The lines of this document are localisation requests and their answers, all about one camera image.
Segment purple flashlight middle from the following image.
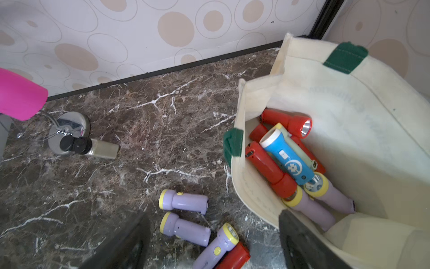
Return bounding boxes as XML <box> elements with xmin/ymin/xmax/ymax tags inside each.
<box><xmin>160</xmin><ymin>212</ymin><xmax>211</xmax><ymax>247</ymax></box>

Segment blue flashlight white rim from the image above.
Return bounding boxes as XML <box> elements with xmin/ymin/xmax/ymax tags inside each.
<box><xmin>259</xmin><ymin>127</ymin><xmax>315</xmax><ymax>186</ymax></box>

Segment cream tote bag green handles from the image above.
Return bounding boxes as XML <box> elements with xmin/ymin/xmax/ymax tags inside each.
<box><xmin>224</xmin><ymin>34</ymin><xmax>430</xmax><ymax>269</ymax></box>

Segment large red flashlight right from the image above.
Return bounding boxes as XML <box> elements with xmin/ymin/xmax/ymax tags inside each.
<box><xmin>216</xmin><ymin>242</ymin><xmax>251</xmax><ymax>269</ymax></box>

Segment purple flashlight yellow button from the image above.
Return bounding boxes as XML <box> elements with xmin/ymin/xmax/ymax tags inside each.
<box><xmin>192</xmin><ymin>223</ymin><xmax>240</xmax><ymax>269</ymax></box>

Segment purple flashlight lying sideways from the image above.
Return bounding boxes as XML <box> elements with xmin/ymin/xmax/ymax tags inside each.
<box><xmin>159</xmin><ymin>189</ymin><xmax>208</xmax><ymax>215</ymax></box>

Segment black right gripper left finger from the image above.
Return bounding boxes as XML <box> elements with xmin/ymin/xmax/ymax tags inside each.
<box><xmin>80</xmin><ymin>213</ymin><xmax>151</xmax><ymax>269</ymax></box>

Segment square jar black lid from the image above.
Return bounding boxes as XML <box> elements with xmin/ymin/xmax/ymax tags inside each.
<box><xmin>72</xmin><ymin>137</ymin><xmax>120</xmax><ymax>159</ymax></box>

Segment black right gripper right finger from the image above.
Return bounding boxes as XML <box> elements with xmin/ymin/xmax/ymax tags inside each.
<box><xmin>279</xmin><ymin>210</ymin><xmax>350</xmax><ymax>269</ymax></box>

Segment purple flashlight front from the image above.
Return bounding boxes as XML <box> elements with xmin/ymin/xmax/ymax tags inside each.
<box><xmin>282</xmin><ymin>186</ymin><xmax>335</xmax><ymax>232</ymax></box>

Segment dark lid jar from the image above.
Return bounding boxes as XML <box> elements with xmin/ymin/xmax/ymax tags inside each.
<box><xmin>59</xmin><ymin>135</ymin><xmax>76</xmax><ymax>152</ymax></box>

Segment chrome glass holder stand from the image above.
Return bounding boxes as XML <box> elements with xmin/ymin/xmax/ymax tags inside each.
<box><xmin>1</xmin><ymin>110</ymin><xmax>90</xmax><ymax>162</ymax></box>

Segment purple flashlight back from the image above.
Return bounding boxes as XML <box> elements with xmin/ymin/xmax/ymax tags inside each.
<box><xmin>304</xmin><ymin>172</ymin><xmax>356</xmax><ymax>214</ymax></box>

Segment green flashlight yellow rim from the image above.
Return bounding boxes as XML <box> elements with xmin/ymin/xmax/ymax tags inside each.
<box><xmin>271</xmin><ymin>123</ymin><xmax>318</xmax><ymax>171</ymax></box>

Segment small red flashlight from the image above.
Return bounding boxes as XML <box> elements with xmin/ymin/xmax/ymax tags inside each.
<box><xmin>248</xmin><ymin>123</ymin><xmax>326</xmax><ymax>174</ymax></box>

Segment pink plastic wine glass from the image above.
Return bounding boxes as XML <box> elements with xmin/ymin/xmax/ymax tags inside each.
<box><xmin>1</xmin><ymin>68</ymin><xmax>49</xmax><ymax>121</ymax></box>

